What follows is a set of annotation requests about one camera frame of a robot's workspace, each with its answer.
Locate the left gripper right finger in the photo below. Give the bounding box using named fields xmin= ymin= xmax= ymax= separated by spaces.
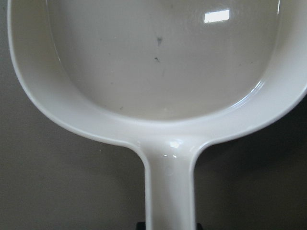
xmin=197 ymin=223 xmax=203 ymax=230

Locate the beige plastic dustpan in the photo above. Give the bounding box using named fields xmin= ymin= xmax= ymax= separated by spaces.
xmin=7 ymin=0 xmax=307 ymax=230

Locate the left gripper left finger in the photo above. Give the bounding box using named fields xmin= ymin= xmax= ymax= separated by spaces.
xmin=135 ymin=222 xmax=146 ymax=230

